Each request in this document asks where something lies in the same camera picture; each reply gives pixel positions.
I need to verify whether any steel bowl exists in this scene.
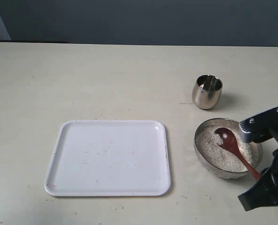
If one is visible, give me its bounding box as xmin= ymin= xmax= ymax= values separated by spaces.
xmin=193 ymin=118 xmax=263 ymax=179

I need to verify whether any small steel cup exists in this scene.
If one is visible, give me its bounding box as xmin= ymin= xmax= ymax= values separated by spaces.
xmin=192 ymin=75 xmax=223 ymax=110

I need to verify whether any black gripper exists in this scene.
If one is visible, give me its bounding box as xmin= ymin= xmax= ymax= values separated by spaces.
xmin=238 ymin=106 xmax=278 ymax=211

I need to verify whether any dark red wooden spoon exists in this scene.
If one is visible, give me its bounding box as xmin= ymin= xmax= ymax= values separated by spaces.
xmin=214 ymin=127 xmax=260 ymax=180

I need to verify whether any white rice in bowl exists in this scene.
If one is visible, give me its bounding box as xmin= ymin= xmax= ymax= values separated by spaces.
xmin=196 ymin=126 xmax=247 ymax=173

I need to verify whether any white rectangular plastic tray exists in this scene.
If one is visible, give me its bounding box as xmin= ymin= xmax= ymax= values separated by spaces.
xmin=44 ymin=120 xmax=171 ymax=197

